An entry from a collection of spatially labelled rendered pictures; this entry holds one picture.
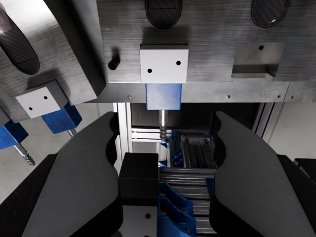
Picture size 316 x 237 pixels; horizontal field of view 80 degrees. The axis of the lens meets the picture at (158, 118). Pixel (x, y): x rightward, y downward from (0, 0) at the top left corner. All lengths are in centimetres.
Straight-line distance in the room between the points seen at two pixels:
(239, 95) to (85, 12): 28
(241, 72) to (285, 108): 122
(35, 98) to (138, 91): 15
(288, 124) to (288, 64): 130
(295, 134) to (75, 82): 152
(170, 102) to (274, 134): 137
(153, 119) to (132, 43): 84
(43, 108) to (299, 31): 33
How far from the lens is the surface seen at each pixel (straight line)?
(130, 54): 23
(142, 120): 106
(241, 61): 28
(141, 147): 117
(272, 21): 26
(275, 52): 28
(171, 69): 21
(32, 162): 43
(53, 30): 30
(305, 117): 159
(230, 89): 36
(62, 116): 32
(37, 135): 163
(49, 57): 31
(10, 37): 33
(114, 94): 35
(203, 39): 23
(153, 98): 23
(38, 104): 31
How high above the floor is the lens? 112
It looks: 60 degrees down
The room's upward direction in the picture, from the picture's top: 178 degrees counter-clockwise
